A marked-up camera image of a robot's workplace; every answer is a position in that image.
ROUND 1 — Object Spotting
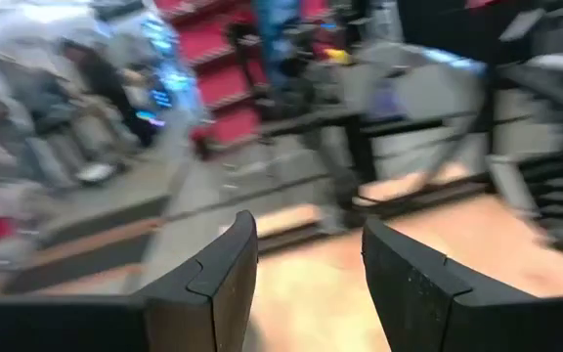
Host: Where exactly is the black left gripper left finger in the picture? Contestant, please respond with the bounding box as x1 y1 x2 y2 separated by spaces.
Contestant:
0 209 259 352

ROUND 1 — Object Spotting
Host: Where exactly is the black table frame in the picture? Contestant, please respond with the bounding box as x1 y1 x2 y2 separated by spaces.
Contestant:
256 168 496 255

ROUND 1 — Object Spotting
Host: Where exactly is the yellow tag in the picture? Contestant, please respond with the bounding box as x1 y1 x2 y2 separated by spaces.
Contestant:
323 47 354 66

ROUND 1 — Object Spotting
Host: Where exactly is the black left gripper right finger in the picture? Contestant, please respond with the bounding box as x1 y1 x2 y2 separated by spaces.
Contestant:
362 217 563 352

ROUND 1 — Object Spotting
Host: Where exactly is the small computer blue light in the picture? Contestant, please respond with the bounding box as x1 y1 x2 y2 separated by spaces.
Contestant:
134 19 202 129

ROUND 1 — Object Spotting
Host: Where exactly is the large red bin rack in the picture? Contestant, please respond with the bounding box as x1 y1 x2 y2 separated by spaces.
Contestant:
153 0 331 153

